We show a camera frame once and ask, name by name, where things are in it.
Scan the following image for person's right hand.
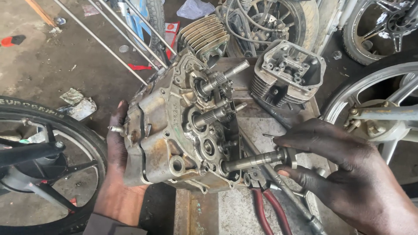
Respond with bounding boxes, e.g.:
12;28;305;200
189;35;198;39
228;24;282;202
273;118;418;235

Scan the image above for person's left hand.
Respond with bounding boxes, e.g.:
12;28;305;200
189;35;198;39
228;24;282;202
96;99;149;200

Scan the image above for greasy metal engine crankcase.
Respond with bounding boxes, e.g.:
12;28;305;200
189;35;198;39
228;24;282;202
109;49;251;195

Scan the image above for steel splined shaft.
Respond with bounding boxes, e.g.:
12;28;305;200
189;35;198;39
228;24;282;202
220;147;298;174

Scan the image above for black alloy wheel with tyre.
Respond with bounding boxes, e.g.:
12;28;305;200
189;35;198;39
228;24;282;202
0;96;108;235

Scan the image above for silver alloy motorcycle wheel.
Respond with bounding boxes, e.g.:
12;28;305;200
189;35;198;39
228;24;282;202
319;49;418;198

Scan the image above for crumpled paper scraps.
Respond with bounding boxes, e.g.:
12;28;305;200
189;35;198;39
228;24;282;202
56;88;98;122

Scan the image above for long steel socket wrench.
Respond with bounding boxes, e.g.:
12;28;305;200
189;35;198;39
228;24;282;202
240;130;328;235

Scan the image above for person's grey garment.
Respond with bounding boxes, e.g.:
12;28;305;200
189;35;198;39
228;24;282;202
82;213;148;235

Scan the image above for black fork leg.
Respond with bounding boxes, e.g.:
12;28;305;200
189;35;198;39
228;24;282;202
0;140;66;168

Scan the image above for thin steel rod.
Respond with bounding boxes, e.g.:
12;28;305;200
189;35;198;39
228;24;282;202
53;0;148;86
98;0;177;57
86;0;160;71

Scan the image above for aluminium cylinder head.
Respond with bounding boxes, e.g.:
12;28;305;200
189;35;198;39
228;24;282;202
250;39;327;110

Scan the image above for red and white packet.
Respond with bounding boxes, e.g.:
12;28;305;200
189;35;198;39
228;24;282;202
164;21;181;60

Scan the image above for blue motorcycle with tyre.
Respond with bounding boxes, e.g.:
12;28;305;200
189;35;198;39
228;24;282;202
109;0;166;53

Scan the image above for finned engine cylinder block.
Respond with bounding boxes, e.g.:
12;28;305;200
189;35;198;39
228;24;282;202
176;14;231;68

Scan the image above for red and black cloth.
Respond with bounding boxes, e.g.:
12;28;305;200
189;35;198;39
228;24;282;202
0;34;27;48

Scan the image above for black spoked wheel with tyre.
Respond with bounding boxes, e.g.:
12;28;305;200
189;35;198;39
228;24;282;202
342;0;418;66

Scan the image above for wooden stick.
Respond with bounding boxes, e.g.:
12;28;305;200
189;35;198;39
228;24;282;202
24;0;57;27

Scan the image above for crumpled clear plastic bag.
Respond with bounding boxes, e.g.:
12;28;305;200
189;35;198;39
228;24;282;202
176;0;216;20

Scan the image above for wheel with brake disc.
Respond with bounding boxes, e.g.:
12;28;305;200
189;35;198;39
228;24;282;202
216;0;319;60

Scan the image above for red-handled pliers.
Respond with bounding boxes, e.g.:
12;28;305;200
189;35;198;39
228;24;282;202
243;170;293;235

